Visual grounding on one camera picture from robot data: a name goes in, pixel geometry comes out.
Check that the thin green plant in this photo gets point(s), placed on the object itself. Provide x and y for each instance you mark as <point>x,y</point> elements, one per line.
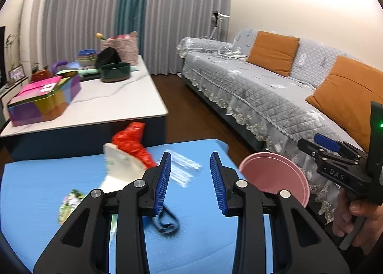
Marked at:
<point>10,49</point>

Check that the small photo frame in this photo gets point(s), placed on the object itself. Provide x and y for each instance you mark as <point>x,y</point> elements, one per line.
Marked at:
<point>16,73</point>

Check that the blue table mat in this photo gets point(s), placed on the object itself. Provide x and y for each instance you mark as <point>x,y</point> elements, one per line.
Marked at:
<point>39,178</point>

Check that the stack of coloured bowls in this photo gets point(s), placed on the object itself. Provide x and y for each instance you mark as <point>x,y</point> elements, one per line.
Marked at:
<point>86,58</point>

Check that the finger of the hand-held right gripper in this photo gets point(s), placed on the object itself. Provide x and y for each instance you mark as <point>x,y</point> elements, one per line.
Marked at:
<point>311,148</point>
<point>327,141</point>

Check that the white top coffee table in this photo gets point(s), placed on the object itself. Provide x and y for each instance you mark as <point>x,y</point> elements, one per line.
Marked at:
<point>119,103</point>

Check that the grey quilted sofa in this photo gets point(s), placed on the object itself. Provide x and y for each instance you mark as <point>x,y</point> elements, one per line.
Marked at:
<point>254,82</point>

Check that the pink quilted basket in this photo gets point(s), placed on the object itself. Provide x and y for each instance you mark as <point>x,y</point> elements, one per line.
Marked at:
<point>125,48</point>

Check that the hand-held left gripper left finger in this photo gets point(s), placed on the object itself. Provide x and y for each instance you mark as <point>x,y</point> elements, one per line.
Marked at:
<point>163,184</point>

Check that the multicoloured box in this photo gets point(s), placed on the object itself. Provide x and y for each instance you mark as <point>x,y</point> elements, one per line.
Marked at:
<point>42,100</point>

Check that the grey curtain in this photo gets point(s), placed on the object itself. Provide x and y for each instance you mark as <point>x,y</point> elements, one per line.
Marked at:
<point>188,13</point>
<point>80,7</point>

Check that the person's right hand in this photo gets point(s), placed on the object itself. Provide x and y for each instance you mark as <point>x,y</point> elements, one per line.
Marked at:
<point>359,209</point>

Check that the orange cushion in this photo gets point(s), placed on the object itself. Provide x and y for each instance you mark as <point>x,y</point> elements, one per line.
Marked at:
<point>272,52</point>
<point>350,97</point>

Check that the green printed packet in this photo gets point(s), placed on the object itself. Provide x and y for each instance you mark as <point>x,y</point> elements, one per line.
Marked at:
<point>71,206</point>

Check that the pink plastic bin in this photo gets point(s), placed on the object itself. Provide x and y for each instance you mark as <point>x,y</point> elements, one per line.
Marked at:
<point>269,175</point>

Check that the red plastic bag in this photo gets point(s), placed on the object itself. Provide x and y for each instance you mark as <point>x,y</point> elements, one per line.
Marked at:
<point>131,142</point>

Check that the teal curtain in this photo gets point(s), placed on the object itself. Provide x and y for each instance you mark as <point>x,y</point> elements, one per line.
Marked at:
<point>131,7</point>

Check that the white tower air conditioner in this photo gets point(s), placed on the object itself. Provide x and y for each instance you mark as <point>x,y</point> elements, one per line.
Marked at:
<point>34,22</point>

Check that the clear plastic bag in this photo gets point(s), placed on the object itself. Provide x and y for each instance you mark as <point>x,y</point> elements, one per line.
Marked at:
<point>185,169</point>

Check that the light green tray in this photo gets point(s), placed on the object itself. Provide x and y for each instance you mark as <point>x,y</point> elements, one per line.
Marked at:
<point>89,72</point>

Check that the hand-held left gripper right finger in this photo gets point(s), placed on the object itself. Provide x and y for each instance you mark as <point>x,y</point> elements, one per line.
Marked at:
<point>217,184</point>

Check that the black hat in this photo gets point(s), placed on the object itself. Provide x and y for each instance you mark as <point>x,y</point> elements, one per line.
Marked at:
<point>107,55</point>

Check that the red glossy pot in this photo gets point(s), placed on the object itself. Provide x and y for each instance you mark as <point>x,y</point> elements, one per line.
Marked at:
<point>39,76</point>

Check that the dark green bowl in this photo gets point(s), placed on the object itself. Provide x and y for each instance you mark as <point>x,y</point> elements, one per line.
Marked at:
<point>115,73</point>

